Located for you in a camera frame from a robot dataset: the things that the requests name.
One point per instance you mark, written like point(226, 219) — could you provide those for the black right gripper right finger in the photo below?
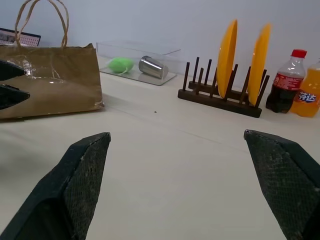
point(287, 180)

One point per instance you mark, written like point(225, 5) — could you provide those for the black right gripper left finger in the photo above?
point(62, 190)

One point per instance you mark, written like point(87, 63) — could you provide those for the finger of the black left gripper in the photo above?
point(10, 71)
point(12, 96)

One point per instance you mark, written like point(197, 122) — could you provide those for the dark framed calendar board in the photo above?
point(30, 40)

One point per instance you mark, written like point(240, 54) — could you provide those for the orange soda bottle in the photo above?
point(308, 100)

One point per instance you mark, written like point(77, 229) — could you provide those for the cola bottle with red cap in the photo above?
point(283, 85)

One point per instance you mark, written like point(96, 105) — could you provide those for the dark wooden dish rack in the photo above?
point(225, 105)

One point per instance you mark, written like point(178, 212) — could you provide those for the green fuzzy ball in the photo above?
point(120, 65)

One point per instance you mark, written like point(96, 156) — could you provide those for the yellow plate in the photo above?
point(258, 67)
point(226, 62)

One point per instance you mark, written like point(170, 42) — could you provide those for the stainless steel cup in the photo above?
point(153, 67)

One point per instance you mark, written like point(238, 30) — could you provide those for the clear acrylic box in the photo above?
point(171, 53)

